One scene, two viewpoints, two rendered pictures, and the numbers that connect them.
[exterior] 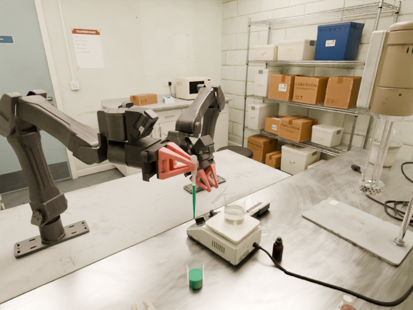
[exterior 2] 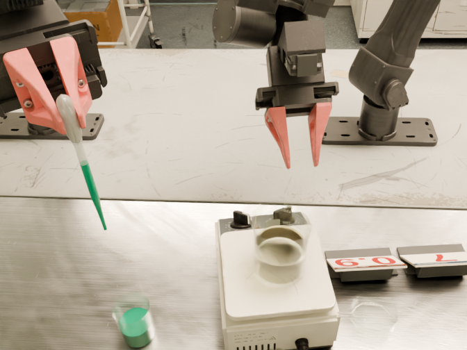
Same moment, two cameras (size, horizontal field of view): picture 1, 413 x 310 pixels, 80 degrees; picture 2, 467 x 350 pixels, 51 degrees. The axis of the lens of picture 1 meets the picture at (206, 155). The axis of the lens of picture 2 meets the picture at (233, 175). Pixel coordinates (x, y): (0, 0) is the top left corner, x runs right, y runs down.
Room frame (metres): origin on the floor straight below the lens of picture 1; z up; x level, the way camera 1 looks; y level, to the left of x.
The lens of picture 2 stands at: (0.33, -0.28, 1.45)
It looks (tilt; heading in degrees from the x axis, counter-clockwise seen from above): 43 degrees down; 44
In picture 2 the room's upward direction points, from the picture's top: 3 degrees counter-clockwise
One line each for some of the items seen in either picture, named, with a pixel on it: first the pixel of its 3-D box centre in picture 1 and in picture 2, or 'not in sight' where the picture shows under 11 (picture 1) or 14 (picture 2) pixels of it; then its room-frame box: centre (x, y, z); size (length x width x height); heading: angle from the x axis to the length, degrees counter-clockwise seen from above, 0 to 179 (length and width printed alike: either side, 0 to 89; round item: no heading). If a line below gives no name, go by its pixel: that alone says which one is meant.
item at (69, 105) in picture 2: not in sight; (73, 118); (0.47, 0.03, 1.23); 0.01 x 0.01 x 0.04; 70
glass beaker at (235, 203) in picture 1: (235, 210); (282, 246); (0.61, -0.08, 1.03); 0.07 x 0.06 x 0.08; 96
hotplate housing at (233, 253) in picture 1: (225, 231); (270, 273); (0.62, -0.06, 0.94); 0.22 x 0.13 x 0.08; 47
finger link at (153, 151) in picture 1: (175, 163); (50, 96); (0.48, 0.07, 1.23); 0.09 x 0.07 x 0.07; 70
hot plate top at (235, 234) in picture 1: (232, 222); (274, 269); (0.60, -0.08, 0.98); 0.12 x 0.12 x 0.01; 47
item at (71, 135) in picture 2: (193, 165); (66, 121); (0.47, 0.03, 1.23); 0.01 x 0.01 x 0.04; 70
